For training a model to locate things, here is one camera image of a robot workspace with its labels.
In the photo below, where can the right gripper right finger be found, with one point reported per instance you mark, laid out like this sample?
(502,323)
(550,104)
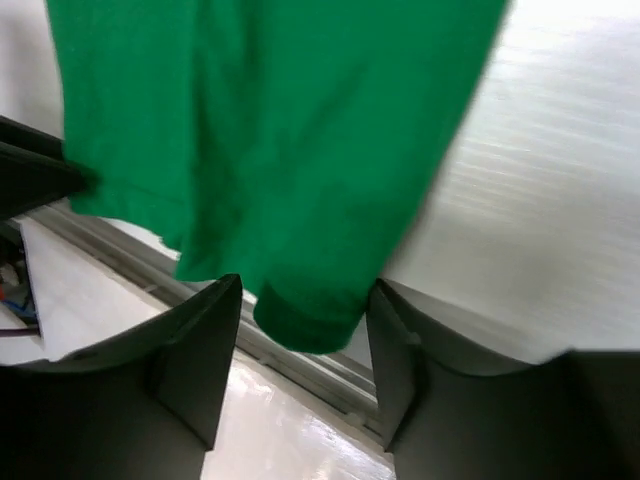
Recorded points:
(450,408)

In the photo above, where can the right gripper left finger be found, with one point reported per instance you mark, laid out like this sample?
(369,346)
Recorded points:
(144,404)

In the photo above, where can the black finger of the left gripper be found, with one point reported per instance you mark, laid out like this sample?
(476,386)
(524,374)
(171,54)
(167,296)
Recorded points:
(34,172)

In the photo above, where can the green t shirt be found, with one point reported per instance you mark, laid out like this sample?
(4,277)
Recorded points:
(289,142)

